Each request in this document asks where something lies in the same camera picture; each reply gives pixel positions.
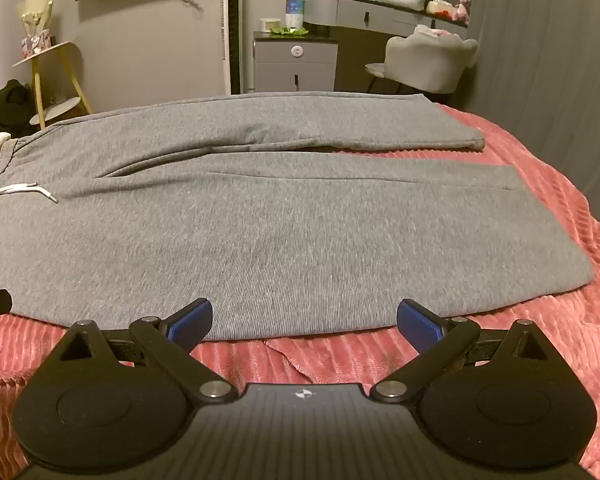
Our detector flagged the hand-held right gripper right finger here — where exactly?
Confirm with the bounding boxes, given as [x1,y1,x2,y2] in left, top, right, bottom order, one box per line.
[369,298,561,404]

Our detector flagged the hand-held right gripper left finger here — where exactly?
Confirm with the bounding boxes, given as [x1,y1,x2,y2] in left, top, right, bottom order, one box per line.
[47,298,234,405]

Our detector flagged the grey pants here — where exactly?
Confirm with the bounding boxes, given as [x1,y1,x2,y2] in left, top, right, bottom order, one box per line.
[0,91,595,344]

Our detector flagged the pink ribbed blanket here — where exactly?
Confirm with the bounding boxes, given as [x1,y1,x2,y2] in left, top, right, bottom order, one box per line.
[0,102,600,477]

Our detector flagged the black bag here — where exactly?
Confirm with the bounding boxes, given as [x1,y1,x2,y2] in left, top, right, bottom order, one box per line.
[0,79,44,136]

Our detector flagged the grey shell-back chair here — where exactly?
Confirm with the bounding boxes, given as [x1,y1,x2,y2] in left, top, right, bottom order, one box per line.
[364,24,480,95]

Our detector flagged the pink gift box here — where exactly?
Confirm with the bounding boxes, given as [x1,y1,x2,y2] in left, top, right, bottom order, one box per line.
[21,30,56,56]

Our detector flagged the grey bedside cabinet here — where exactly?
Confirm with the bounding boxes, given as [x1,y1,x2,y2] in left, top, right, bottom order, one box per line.
[252,30,339,95]

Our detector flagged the grey curtain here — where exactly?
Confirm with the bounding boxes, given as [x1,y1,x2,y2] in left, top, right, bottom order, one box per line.
[445,0,600,221]

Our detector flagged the wrapped flower bouquet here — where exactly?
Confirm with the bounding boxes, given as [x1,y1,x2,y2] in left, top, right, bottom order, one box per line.
[16,0,54,41]

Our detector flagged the red and white box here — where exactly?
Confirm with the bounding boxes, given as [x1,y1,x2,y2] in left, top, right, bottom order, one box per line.
[426,0,456,20]

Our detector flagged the grey vanity desk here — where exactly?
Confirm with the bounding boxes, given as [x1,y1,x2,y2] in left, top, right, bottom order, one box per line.
[303,0,469,94]

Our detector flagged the blue and white canister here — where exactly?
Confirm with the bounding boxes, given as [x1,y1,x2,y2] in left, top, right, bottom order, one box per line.
[284,0,306,31]

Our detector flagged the wall shelf with trinkets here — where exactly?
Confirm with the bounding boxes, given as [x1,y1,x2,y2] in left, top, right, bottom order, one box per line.
[11,41,95,131]

